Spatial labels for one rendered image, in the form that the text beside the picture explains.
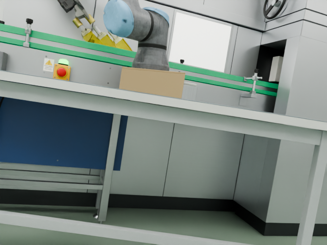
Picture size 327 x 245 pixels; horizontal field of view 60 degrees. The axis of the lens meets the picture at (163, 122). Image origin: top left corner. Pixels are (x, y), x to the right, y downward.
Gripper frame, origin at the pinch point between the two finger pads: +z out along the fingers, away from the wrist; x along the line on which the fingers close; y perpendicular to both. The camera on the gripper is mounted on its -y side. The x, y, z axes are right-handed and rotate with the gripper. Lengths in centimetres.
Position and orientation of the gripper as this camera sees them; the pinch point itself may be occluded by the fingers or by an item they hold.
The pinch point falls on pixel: (88, 17)
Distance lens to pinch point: 166.6
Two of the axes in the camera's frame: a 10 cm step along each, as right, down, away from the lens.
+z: 6.0, 7.5, 2.7
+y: -7.4, 6.5, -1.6
